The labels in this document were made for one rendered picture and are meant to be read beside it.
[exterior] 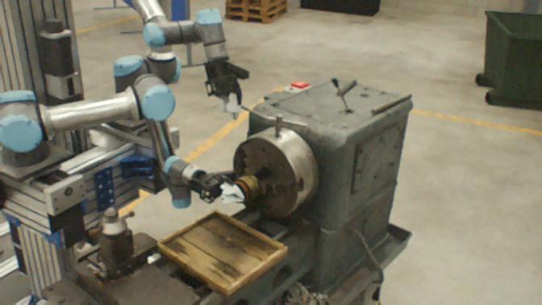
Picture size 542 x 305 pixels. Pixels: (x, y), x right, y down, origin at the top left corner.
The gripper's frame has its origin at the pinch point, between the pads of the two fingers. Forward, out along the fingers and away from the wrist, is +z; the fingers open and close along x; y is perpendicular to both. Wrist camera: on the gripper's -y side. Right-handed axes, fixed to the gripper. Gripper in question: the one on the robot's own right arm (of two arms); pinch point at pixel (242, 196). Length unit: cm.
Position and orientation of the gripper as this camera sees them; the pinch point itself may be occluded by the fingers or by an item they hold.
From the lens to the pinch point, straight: 171.3
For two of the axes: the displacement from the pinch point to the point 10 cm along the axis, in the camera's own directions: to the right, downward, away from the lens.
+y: -6.6, 3.2, -6.8
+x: 0.3, -8.9, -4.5
